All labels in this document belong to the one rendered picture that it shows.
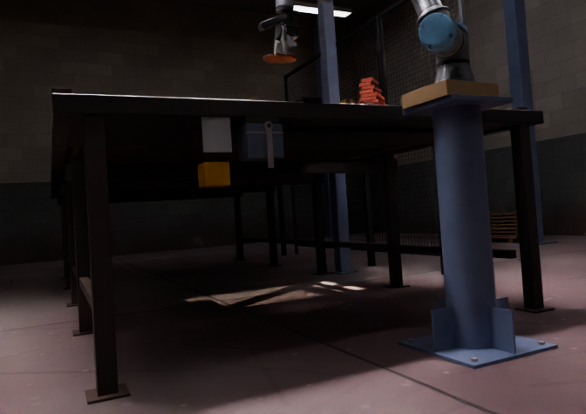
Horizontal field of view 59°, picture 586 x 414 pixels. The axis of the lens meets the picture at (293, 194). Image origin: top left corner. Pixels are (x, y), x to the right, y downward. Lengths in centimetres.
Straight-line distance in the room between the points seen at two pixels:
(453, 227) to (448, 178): 17
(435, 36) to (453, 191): 53
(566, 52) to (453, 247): 579
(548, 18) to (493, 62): 99
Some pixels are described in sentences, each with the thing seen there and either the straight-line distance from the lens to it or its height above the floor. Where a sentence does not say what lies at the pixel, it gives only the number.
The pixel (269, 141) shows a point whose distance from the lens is 179.
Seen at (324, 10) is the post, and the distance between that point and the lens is 450.
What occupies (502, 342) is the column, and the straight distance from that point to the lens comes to 192.
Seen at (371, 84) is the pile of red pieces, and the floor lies 125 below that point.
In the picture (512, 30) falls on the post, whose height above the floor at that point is 237.
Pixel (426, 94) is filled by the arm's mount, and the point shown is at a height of 89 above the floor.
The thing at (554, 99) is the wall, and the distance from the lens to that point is 752.
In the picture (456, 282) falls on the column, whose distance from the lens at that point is 190.
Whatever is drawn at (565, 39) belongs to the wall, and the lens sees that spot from 754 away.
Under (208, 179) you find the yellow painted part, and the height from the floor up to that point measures 64.
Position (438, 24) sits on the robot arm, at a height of 110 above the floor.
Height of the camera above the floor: 52
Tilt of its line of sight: 2 degrees up
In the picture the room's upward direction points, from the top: 4 degrees counter-clockwise
